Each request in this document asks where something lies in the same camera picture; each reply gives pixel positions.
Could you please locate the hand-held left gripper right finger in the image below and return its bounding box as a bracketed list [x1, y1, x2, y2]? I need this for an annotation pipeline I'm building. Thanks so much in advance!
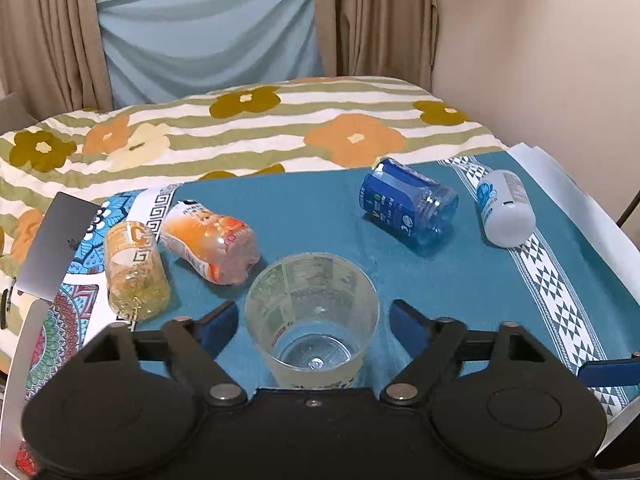
[378, 299, 551, 405]

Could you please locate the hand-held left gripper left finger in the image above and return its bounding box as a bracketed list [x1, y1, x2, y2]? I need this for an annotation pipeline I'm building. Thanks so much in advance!
[82, 301, 249, 407]

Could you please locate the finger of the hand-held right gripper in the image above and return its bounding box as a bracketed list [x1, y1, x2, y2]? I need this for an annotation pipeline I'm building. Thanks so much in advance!
[577, 359, 640, 389]

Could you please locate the clear plastic cup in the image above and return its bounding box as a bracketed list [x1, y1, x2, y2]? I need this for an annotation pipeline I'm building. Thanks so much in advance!
[244, 254, 380, 390]

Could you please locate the orange label plastic bottle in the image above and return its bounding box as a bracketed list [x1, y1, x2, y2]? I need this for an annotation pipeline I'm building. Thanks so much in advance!
[159, 200, 262, 286]

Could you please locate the yellow plastic bottle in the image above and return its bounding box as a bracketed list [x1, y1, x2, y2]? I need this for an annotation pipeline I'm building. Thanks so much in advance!
[104, 221, 172, 322]

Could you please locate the blue plastic bottle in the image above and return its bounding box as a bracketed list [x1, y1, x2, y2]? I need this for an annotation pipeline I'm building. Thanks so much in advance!
[358, 157, 460, 251]

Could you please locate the teal patterned tablecloth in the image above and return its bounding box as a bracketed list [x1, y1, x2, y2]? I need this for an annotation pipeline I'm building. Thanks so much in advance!
[15, 155, 640, 476]

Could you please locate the white plastic bottle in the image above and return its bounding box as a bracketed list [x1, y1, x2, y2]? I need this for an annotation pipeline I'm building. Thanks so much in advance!
[475, 169, 537, 249]

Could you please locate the silver laptop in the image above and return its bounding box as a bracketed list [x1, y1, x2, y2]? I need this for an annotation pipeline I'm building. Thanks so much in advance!
[7, 191, 104, 411]

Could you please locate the floral striped blanket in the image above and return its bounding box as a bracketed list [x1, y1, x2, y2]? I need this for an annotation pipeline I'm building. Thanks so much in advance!
[0, 76, 510, 376]

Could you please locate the blue-grey hanging cloth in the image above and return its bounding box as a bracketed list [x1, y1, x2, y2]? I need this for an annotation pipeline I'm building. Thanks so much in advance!
[95, 0, 326, 111]

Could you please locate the beige curtain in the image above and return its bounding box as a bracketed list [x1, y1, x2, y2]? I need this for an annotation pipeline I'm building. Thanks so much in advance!
[312, 0, 442, 96]
[0, 0, 115, 122]

